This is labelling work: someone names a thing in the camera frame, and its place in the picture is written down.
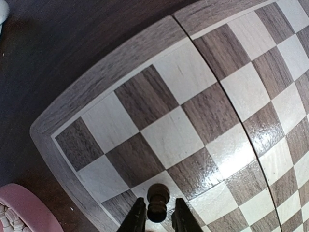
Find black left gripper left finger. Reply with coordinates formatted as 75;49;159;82
118;197;146;232

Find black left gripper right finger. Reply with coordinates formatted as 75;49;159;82
171;198;202;232

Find dark chess piece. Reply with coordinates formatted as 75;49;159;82
147;183;170;223

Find wooden chess board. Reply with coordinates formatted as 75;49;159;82
30;0;309;232

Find pink bowl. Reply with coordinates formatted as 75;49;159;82
0;184;63;232

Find cream ribbed mug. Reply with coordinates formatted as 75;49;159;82
0;0;10;25

